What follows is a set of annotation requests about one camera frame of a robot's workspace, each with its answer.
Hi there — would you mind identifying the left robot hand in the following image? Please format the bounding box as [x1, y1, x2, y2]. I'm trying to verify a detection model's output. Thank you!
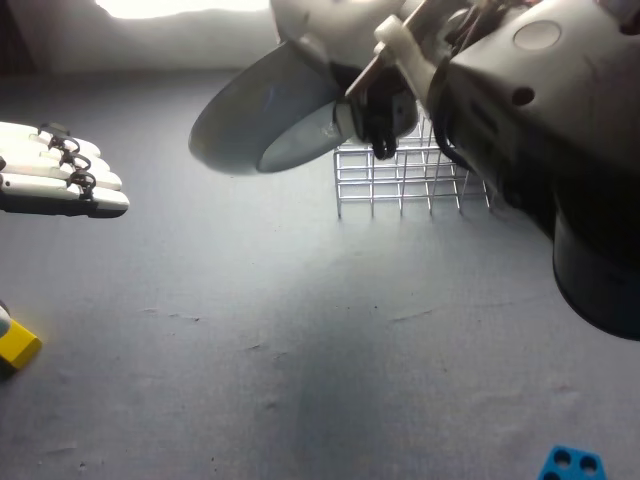
[0, 122, 131, 346]

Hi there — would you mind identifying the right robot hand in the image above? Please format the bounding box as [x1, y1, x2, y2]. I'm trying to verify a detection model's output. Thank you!
[269, 0, 409, 71]

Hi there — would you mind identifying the white plate with black rim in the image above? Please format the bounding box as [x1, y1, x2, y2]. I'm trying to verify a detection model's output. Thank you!
[188, 39, 351, 177]

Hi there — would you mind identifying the plain yellow block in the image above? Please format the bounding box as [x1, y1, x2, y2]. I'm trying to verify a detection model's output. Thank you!
[0, 317, 44, 371]

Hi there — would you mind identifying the white backdrop sheet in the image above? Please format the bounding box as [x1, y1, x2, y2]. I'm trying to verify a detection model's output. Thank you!
[19, 0, 281, 71]

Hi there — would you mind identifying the grey table cloth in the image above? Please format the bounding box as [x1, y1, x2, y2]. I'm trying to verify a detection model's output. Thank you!
[0, 64, 640, 480]

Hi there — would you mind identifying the blue pentagon block with holes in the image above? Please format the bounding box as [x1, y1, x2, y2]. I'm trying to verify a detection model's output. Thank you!
[537, 444, 609, 480]

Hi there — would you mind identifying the silver wire dish rack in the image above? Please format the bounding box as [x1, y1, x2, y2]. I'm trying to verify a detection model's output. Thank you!
[332, 112, 501, 220]

